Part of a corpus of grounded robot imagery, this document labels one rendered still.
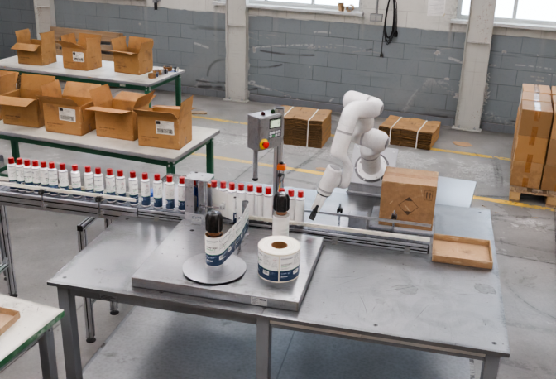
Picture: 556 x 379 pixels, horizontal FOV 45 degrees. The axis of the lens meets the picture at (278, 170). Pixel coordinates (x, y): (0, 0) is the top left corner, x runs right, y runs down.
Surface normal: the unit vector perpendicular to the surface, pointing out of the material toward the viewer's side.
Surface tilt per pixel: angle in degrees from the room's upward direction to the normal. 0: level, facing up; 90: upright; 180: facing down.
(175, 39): 90
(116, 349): 2
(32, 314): 0
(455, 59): 90
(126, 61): 89
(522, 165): 87
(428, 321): 0
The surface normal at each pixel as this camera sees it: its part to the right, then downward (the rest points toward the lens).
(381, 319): 0.03, -0.93
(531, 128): -0.32, 0.34
